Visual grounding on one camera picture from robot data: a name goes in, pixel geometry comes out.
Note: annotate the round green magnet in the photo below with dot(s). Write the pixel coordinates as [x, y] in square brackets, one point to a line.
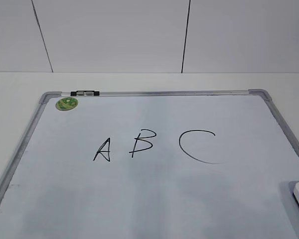
[66, 104]

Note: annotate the white whiteboard with metal frame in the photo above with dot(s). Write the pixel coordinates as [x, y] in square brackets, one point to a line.
[153, 165]

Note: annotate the black hanging clip on frame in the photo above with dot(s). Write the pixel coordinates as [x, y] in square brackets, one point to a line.
[84, 93]

